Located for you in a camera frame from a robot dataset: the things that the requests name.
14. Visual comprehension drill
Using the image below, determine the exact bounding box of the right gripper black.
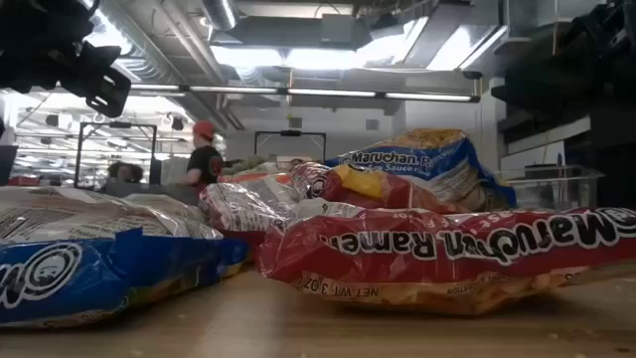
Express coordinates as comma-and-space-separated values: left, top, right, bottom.
564, 0, 636, 101

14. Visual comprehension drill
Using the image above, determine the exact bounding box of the orange Maruchan ramen pack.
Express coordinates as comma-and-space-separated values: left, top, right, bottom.
217, 171, 295, 186

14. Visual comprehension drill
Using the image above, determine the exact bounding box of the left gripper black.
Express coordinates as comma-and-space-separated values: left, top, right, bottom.
0, 0, 133, 119

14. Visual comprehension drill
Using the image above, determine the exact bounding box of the red Maruchan ramen pack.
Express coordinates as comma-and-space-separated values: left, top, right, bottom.
289, 161, 481, 215
198, 174, 304, 250
254, 201, 636, 318

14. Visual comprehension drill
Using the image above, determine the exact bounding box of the pale green artificial succulent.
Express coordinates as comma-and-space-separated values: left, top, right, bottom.
224, 155, 272, 176

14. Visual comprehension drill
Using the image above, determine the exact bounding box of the black metal rig frame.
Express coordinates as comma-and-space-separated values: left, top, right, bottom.
73, 120, 159, 189

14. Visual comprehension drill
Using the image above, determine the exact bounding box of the seated person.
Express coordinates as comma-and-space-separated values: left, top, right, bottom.
105, 161, 146, 186

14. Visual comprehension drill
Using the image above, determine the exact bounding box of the silver air duct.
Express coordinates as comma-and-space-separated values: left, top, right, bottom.
200, 0, 240, 32

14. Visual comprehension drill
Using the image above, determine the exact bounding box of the black monitor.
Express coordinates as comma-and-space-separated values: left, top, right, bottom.
0, 144, 19, 186

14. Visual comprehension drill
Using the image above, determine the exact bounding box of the long ceiling light bar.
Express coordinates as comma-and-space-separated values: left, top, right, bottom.
127, 83, 482, 104

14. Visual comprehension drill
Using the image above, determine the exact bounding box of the clear plastic bin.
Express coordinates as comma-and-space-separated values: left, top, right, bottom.
499, 165, 606, 211

